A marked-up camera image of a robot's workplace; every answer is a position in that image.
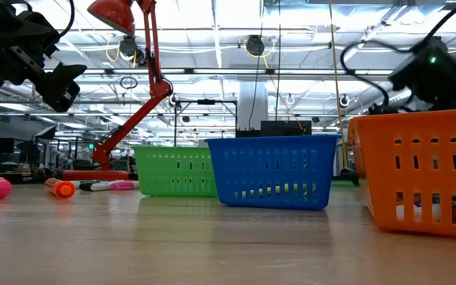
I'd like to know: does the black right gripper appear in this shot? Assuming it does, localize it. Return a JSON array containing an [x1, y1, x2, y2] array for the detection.
[[388, 36, 456, 106]]

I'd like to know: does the orange plastic basket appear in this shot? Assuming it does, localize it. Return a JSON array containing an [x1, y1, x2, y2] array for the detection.
[[347, 107, 456, 238]]

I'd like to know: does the orange highlighter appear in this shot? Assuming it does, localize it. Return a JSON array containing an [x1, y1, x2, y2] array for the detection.
[[44, 177, 77, 200]]

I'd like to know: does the black-capped white marker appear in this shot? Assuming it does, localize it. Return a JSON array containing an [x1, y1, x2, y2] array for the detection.
[[78, 180, 112, 192]]

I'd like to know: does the pink-capped white marker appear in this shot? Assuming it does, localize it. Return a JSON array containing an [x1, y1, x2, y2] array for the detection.
[[108, 180, 141, 192]]

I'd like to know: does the green plastic basket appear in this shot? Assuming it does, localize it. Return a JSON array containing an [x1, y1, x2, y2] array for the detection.
[[131, 145, 218, 198]]

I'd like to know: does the blue plastic basket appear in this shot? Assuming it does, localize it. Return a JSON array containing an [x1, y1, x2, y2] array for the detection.
[[205, 134, 342, 211]]

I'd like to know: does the red desk lamp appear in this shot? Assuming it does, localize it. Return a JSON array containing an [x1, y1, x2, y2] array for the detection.
[[61, 0, 173, 182]]

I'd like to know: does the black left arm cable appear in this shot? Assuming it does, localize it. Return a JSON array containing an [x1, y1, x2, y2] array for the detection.
[[55, 0, 75, 39]]

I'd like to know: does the black ceiling cable reel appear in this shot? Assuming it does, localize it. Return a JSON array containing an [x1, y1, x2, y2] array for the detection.
[[245, 34, 266, 57], [117, 34, 140, 60]]

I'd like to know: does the black aluminium table frame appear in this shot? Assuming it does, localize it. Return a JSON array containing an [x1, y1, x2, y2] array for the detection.
[[0, 170, 25, 186]]

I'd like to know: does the yellow hanging cable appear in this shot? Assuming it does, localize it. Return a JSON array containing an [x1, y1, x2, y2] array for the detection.
[[328, 0, 359, 186]]

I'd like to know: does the black hanging cable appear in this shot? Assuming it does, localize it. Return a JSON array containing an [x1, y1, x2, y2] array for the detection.
[[275, 0, 283, 123]]

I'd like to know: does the black metal stand frame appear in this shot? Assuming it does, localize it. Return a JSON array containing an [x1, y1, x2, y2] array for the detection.
[[173, 98, 238, 148]]

